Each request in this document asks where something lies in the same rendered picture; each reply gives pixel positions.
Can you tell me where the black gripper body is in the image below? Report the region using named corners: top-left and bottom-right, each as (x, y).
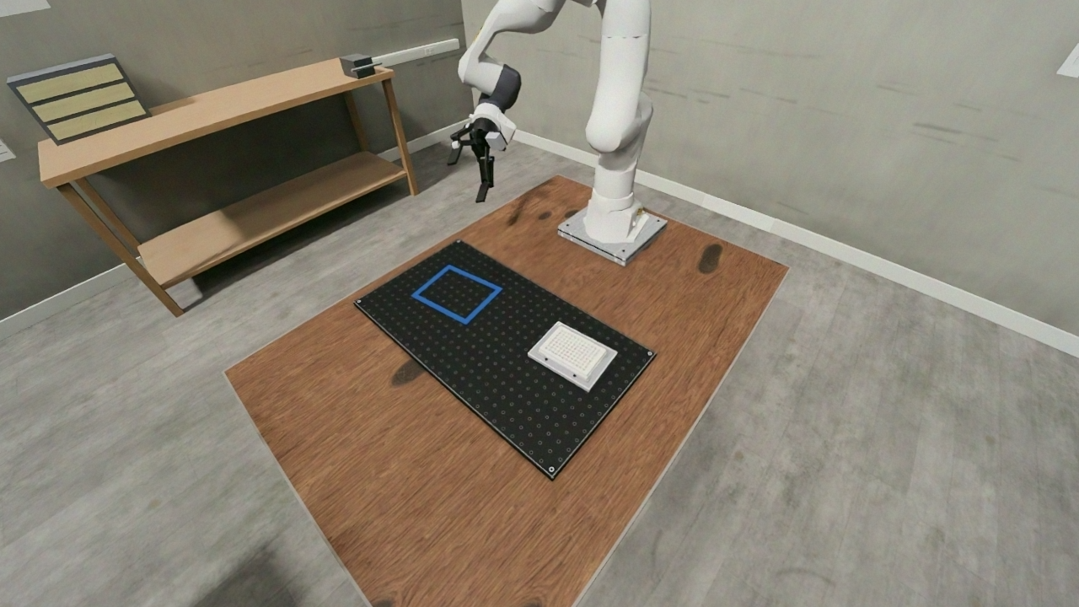
top-left (469, 118), bottom-right (497, 158)

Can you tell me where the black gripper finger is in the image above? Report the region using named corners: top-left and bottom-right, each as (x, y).
top-left (447, 123), bottom-right (484, 167)
top-left (475, 146), bottom-right (494, 204)

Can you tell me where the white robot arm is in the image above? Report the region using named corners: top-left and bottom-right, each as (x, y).
top-left (457, 0), bottom-right (653, 243)

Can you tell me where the blue tape outline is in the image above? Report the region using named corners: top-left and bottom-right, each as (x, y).
top-left (411, 265), bottom-right (502, 325)

